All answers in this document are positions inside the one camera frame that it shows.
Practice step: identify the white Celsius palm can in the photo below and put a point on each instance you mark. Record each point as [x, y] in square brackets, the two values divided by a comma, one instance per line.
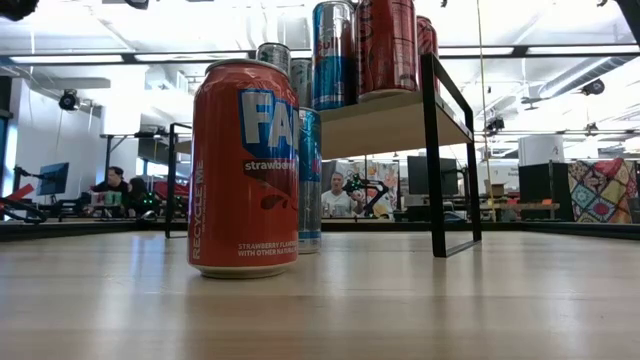
[301, 82]

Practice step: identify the blue silver Red Bull can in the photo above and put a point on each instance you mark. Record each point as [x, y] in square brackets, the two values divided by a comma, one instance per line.
[334, 60]
[311, 175]

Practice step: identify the white Celsius peach can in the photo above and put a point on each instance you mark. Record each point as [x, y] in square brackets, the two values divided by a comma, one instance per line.
[274, 55]

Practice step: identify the red Coca-Cola can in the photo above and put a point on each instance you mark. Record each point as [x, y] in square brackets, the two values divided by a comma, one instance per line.
[387, 50]

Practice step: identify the red Fanta strawberry can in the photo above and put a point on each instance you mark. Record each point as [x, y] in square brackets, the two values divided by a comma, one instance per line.
[427, 50]
[235, 200]

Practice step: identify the black background robot arm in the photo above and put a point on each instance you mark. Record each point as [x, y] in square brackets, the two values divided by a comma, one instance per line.
[367, 192]

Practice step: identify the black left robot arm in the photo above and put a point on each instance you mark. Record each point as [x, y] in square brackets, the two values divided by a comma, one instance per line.
[15, 7]

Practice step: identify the person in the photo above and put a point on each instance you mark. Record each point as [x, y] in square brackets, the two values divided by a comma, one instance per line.
[139, 195]
[336, 197]
[114, 182]

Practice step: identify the floral printed panel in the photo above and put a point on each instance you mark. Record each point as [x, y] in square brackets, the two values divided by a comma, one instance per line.
[390, 172]

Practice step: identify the black monitor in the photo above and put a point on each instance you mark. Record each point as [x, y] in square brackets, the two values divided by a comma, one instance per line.
[54, 179]
[420, 175]

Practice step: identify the wooden workbench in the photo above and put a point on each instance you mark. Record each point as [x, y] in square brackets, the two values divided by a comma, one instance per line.
[520, 206]

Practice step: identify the black high table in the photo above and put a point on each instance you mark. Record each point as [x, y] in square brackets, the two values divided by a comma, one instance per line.
[107, 150]

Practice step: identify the long ceiling light bar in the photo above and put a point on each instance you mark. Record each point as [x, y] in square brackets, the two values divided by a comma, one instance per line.
[500, 51]

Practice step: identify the black partition panel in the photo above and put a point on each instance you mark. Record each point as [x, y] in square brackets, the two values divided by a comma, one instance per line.
[542, 192]

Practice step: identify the white cabinet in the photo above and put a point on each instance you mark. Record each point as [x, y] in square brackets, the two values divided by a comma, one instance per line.
[542, 150]

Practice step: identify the colourful patchwork quilt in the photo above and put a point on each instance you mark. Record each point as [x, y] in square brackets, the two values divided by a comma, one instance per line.
[602, 192]

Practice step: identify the red black bent apparatus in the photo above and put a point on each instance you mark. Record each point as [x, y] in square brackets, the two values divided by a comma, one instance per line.
[20, 207]

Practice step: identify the wooden shelf with black frame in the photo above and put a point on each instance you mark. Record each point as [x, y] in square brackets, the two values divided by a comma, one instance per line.
[380, 127]

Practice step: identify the black aluminium rig frame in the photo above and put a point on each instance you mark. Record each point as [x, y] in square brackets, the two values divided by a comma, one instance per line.
[550, 230]

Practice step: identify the black ceiling camera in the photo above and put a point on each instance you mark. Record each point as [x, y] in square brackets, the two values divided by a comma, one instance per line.
[69, 100]
[593, 87]

